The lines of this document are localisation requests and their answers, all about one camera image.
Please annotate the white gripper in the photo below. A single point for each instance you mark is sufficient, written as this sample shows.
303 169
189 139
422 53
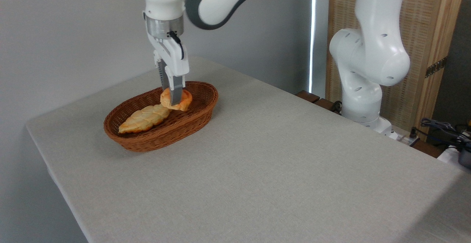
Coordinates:
174 57

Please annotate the long braided bread loaf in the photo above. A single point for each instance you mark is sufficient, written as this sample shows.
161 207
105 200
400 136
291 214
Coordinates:
141 120

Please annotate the grey tablecloth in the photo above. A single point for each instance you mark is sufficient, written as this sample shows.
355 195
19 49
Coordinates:
276 184

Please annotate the brown wicker basket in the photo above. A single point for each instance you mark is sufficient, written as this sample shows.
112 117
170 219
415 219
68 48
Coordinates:
147 143

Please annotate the round orange bread roll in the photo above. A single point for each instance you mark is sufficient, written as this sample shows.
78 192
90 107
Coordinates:
186 101

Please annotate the dark wooden slat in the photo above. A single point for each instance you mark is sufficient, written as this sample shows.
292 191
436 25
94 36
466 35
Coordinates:
325 105
307 96

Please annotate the woven wooden folding screen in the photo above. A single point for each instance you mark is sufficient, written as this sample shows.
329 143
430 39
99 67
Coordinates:
423 15

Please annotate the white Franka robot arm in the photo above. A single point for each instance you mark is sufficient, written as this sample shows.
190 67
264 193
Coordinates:
369 52

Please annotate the metal screen hinge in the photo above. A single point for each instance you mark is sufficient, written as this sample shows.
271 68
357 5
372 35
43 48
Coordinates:
435 67

